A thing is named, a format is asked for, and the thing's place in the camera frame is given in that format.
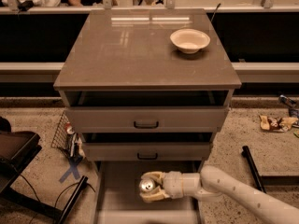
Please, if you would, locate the bottom open grey drawer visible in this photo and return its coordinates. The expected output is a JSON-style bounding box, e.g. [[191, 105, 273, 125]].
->
[[90, 161, 205, 224]]

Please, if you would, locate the black bar on floor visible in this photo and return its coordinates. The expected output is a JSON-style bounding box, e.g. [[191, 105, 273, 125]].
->
[[242, 146, 266, 192]]

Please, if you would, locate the white paper bowl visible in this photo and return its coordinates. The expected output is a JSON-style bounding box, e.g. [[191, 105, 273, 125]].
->
[[170, 29, 210, 54]]

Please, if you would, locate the black frame bar left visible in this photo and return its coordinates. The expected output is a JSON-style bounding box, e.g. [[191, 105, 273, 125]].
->
[[55, 175, 88, 224]]

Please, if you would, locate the black floor cable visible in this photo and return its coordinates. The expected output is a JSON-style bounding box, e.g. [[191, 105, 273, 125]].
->
[[19, 173, 97, 224]]

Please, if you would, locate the wire mesh basket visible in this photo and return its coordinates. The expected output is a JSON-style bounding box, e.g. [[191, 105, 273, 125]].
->
[[51, 113, 69, 148]]

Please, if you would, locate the grey drawer cabinet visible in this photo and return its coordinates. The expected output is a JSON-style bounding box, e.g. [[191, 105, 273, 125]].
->
[[53, 8, 243, 224]]

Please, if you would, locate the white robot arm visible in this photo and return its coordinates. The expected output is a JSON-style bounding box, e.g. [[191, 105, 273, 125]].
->
[[139, 165, 299, 224]]

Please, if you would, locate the top grey drawer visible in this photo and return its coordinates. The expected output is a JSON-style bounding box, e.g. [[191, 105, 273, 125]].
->
[[65, 107, 228, 133]]

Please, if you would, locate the brown snack bag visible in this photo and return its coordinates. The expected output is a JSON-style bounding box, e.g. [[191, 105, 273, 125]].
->
[[259, 115, 298, 133]]

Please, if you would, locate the black tray stand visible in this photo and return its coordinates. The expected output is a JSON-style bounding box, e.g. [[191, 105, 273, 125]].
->
[[0, 117, 41, 191]]

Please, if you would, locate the blue snack packet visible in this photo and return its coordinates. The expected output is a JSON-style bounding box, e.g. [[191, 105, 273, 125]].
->
[[278, 95, 299, 118]]

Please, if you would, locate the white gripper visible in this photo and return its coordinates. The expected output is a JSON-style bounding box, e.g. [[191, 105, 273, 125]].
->
[[140, 171, 183, 203]]

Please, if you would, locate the silver 7up can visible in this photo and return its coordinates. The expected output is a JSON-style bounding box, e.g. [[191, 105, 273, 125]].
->
[[139, 178, 156, 193]]

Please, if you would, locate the middle grey drawer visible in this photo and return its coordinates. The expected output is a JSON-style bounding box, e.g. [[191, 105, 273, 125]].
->
[[82, 142, 211, 161]]

